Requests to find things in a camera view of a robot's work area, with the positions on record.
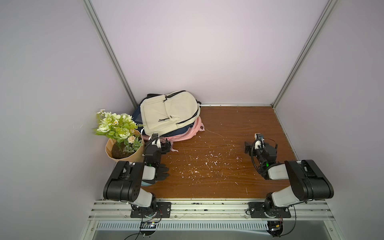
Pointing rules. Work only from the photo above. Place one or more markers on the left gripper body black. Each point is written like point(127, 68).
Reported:
point(161, 151)

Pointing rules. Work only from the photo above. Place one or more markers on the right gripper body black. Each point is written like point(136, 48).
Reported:
point(250, 148)

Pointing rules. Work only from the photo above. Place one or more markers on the cream canvas backpack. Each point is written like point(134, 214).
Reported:
point(168, 112)

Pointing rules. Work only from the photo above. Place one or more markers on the navy blue backpack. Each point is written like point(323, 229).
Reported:
point(138, 117)

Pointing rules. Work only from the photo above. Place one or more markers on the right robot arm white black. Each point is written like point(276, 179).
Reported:
point(307, 181)

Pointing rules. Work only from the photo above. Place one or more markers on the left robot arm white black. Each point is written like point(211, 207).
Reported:
point(125, 181)

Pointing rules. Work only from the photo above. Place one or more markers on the pink backpack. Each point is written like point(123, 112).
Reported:
point(190, 133)

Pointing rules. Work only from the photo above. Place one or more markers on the black glove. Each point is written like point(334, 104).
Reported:
point(155, 174)

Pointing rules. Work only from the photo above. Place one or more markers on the brown paper flower pot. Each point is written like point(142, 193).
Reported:
point(132, 154)

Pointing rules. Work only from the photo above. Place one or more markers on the artificial green flower bouquet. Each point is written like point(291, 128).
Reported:
point(121, 128)

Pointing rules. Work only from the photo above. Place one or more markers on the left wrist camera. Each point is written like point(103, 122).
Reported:
point(156, 141)

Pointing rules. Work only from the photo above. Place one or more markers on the teal bowl with handle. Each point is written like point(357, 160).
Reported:
point(145, 183)

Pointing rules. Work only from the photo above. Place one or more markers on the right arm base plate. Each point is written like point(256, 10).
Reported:
point(263, 210)

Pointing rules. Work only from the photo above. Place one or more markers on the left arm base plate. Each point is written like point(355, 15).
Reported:
point(157, 210)

